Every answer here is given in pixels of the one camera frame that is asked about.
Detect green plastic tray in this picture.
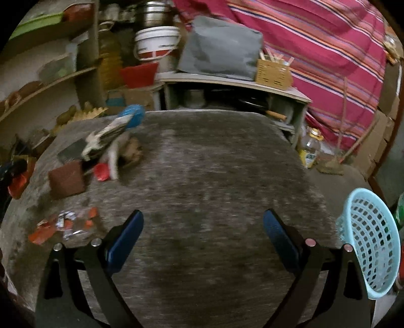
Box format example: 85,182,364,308
10,12,64,40

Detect red printed snack packet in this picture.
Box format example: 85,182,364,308
55,207,99,240

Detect grey fuzzy table mat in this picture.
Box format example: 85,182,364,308
1,110,338,327

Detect cooking oil bottle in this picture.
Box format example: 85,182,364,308
298,128,323,169

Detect red bottle cap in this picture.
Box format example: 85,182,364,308
93,163,110,182

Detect yellow egg tray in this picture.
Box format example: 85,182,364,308
51,107,108,135

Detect black cylindrical can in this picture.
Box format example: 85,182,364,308
57,139,87,164

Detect wooden shelf unit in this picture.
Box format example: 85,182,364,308
1,1,105,149

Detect grey cloth bag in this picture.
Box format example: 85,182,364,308
178,16,264,81

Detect brown paper ball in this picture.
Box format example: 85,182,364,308
121,137,143,165

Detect cardboard box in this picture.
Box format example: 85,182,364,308
106,88,161,111

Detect light blue plastic basket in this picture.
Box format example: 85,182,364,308
336,188,400,300

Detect silver snack bag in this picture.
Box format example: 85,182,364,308
81,114,133,180

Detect broom with wooden handle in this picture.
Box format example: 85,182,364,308
317,77,379,176

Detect steel pot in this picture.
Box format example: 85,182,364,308
139,1,173,28

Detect striped pink curtain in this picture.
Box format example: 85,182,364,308
174,0,386,150

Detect wooden utensil holder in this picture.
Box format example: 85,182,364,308
256,51,293,90

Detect grey low cabinet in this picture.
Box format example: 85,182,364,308
156,72,312,148

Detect red plastic basket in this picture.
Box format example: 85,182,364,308
120,62,159,89

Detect red torn wrapper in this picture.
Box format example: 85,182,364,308
28,217,57,245

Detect blue plastic bag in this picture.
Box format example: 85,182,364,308
118,104,146,130

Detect white plastic bucket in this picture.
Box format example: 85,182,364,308
134,26,181,61

